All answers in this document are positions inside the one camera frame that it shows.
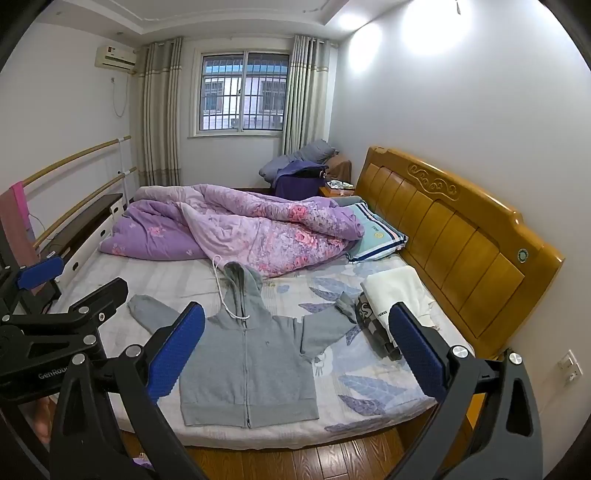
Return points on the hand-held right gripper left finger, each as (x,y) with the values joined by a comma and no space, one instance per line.
(178,350)

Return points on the wooden nightstand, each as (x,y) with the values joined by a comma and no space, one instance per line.
(339,191)

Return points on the grey pillow pile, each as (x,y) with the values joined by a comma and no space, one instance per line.
(304,152)

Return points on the dark purple blanket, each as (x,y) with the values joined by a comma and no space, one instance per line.
(295,182)

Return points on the purple floral quilt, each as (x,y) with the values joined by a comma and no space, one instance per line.
(258,230)

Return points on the white wall socket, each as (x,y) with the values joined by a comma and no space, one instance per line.
(570,365)

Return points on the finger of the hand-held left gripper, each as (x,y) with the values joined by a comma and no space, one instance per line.
(104,297)
(39,273)

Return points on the wooden bed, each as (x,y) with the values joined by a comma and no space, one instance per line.
(461,240)

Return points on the barred window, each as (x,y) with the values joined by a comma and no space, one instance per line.
(240,92)

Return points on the brown chair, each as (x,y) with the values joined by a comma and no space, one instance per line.
(340,166)

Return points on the wooden wall rail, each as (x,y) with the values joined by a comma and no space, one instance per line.
(87,203)
(74,157)

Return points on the white folded garment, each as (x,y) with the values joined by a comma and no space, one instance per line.
(397,286)

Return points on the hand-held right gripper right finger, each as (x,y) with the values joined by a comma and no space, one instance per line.
(418,350)

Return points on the striped grey curtain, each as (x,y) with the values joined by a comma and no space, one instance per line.
(302,92)
(159,115)

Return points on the pink cloth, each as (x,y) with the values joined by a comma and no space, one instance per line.
(21,217)

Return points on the white air conditioner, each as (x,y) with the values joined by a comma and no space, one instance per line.
(115,57)

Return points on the leaf print bedsheet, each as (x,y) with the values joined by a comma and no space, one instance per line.
(161,277)

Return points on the checkered grey folded garment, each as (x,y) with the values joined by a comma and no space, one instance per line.
(369,318)

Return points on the light blue folded cloth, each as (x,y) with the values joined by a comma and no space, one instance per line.
(378,235)

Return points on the grey zip hoodie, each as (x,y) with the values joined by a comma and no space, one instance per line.
(249,360)

